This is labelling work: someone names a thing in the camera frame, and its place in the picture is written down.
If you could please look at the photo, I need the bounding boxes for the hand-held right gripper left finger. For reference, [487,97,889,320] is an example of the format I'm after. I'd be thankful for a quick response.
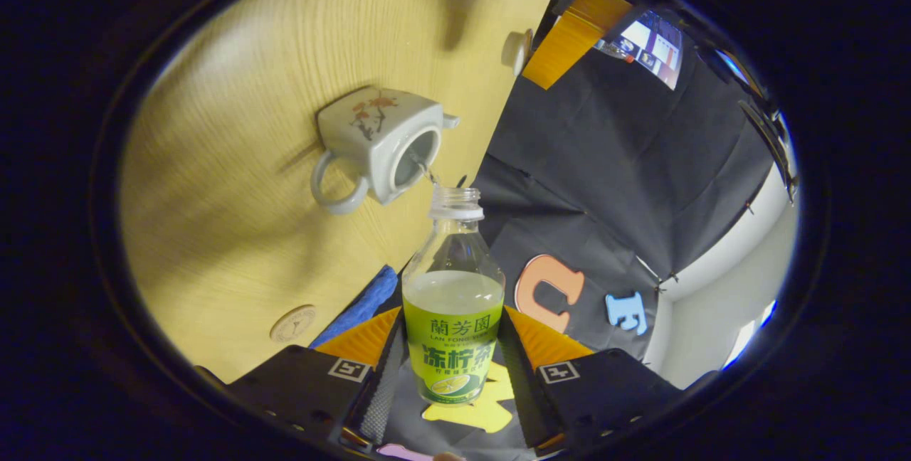
[228,307,409,449]

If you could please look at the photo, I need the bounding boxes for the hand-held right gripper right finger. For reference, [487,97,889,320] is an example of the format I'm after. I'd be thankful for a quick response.
[497,307,685,456]

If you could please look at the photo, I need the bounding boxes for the white teacup lid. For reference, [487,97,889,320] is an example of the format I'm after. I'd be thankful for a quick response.
[500,28,535,78]

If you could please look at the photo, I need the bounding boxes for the round brown coaster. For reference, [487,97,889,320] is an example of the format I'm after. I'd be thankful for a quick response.
[269,304,318,344]

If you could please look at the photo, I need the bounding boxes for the green label water bottle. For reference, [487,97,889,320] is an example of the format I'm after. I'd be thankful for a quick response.
[401,186,507,406]

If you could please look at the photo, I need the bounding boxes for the white square teacup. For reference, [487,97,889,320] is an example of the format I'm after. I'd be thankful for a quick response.
[309,86,461,216]

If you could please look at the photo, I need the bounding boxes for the blue towel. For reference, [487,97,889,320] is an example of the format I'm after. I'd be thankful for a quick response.
[309,265,400,349]

